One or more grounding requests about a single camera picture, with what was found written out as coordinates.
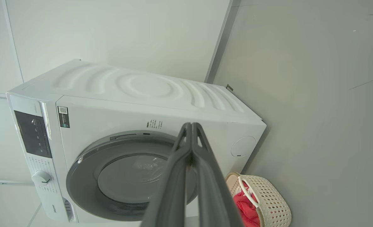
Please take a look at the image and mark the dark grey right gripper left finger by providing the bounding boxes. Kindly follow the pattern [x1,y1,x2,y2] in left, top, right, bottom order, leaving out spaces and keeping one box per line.
[140,122,193,227]

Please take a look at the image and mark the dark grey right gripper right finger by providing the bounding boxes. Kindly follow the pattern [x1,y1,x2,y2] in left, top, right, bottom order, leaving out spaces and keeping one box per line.
[188,122,245,227]

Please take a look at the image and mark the red garment with white stripe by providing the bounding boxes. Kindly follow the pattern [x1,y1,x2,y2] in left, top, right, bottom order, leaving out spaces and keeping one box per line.
[233,189,261,227]

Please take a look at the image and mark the grey round glass washer door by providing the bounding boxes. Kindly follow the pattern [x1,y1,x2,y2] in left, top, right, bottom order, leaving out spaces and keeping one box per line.
[66,131,200,222]

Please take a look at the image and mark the cream perforated laundry basket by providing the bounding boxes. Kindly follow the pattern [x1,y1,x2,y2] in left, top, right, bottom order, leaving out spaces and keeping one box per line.
[225,172,292,227]

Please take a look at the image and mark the white front-load washing machine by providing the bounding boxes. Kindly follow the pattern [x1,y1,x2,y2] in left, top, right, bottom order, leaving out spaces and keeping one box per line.
[6,58,267,224]

